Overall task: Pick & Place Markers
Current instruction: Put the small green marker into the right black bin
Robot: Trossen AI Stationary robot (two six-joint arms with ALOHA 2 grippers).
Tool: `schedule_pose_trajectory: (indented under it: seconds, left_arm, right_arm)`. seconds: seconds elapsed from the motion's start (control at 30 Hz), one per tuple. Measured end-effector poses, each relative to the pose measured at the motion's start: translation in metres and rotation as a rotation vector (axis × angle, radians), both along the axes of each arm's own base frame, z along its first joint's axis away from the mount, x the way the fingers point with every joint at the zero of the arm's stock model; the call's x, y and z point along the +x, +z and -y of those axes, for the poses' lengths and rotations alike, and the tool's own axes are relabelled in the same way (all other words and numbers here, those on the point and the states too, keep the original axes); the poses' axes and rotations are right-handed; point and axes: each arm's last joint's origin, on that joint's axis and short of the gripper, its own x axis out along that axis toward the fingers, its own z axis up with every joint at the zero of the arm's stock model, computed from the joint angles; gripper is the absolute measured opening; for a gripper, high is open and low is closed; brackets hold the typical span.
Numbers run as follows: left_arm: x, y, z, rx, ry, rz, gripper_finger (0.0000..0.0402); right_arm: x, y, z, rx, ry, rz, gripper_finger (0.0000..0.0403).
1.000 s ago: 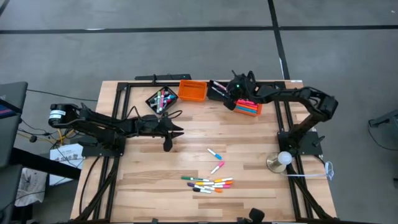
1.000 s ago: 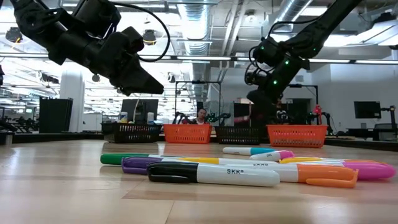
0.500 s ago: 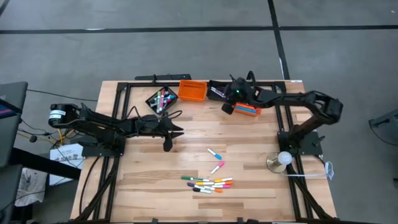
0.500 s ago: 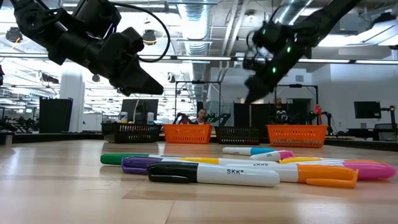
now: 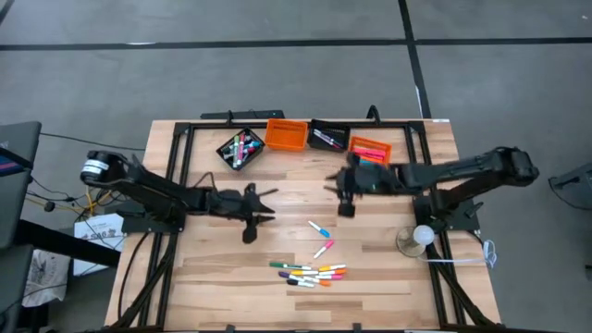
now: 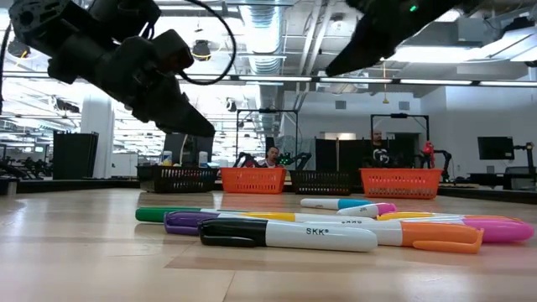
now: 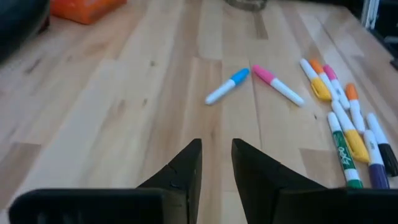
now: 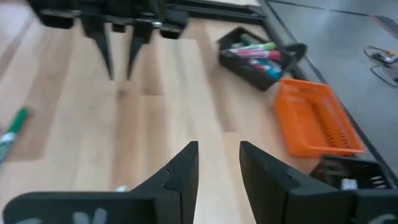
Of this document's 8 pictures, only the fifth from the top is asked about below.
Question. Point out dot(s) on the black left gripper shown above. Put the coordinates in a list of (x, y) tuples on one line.
[(229, 202)]

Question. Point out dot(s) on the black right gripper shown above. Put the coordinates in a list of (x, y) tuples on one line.
[(370, 179)]

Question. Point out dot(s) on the pink highlighter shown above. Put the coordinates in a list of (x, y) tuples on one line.
[(370, 156), (370, 151)]

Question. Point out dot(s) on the purple fine whiteboard marker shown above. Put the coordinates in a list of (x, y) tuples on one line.
[(326, 137)]

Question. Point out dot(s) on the blue cap white marker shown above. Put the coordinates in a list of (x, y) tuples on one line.
[(325, 233)]

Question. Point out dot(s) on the red thick whiteboard marker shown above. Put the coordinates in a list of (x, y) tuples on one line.
[(252, 153)]

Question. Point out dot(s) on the green cap white marker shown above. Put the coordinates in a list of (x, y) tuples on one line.
[(277, 265)]

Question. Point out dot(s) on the pink thick whiteboard marker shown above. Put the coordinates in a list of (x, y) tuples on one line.
[(241, 145)]

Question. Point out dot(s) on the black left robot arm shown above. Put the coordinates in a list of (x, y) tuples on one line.
[(152, 185)]

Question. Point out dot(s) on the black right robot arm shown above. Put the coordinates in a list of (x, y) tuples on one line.
[(462, 168)]

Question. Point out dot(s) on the orange slotted plastic basket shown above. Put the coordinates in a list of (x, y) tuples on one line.
[(284, 134), (370, 141)]

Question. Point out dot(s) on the black slotted plastic basket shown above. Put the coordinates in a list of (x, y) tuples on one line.
[(251, 158), (342, 129)]

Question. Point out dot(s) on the purple cap white marker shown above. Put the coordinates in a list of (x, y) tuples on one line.
[(283, 275)]

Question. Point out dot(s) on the black clamp hook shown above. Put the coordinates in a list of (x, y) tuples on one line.
[(369, 115)]

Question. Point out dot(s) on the black cap white marker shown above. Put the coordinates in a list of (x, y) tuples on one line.
[(292, 280)]

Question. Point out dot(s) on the orange cap white marker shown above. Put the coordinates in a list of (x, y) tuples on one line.
[(325, 283), (340, 272)]

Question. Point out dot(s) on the white bulb brass base lamp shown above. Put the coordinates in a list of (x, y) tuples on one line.
[(423, 235)]

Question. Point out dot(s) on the black power strip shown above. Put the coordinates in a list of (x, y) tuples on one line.
[(245, 114)]

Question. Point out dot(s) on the small white label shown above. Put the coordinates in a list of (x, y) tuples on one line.
[(440, 120)]

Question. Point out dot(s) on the white printed paper sheet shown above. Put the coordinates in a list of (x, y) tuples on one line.
[(97, 231)]

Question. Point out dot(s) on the black beam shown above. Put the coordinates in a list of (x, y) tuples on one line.
[(69, 242)]

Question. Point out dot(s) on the white crumpled cloth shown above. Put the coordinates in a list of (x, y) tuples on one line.
[(46, 277)]

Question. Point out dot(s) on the grey stand leg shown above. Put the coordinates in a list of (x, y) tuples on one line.
[(573, 178)]

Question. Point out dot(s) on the dark grey office chair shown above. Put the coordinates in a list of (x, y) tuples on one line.
[(18, 194)]

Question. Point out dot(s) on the black metal table frame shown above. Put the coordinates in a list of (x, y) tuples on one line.
[(208, 126)]

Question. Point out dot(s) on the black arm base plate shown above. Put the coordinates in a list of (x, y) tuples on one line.
[(134, 224), (469, 224)]

